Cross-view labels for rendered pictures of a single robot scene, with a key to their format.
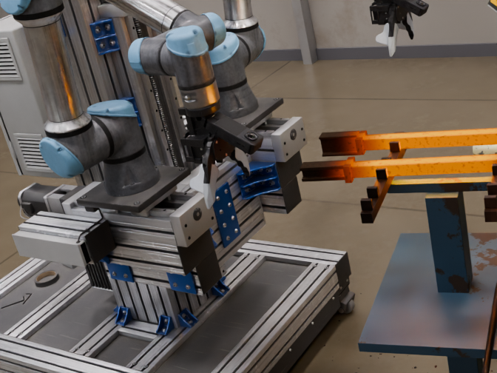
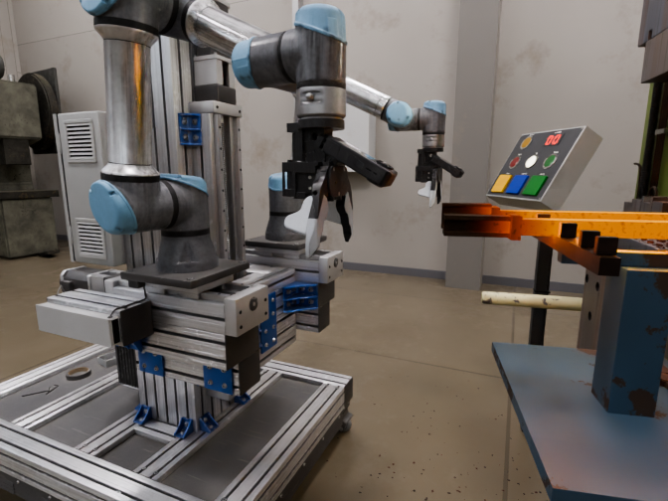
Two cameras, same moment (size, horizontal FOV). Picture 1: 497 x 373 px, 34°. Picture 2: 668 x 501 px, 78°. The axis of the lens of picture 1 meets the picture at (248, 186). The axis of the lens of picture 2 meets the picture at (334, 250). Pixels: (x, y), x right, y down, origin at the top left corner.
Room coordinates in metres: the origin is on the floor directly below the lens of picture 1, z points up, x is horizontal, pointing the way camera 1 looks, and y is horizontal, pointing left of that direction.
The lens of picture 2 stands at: (0.92, 0.20, 1.06)
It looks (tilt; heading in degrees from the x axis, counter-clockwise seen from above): 11 degrees down; 345
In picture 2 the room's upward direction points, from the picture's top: straight up
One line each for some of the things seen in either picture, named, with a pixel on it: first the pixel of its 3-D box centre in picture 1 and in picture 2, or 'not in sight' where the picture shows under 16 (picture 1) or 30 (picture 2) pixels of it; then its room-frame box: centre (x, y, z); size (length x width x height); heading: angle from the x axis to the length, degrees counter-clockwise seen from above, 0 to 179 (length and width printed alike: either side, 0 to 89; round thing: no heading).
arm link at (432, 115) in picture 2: not in sight; (432, 118); (2.26, -0.51, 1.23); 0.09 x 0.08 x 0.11; 59
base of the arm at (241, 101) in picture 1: (231, 95); (285, 224); (2.40, -0.01, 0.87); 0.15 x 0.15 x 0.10
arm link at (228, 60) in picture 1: (223, 58); (285, 191); (2.41, -0.02, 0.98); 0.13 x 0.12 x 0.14; 149
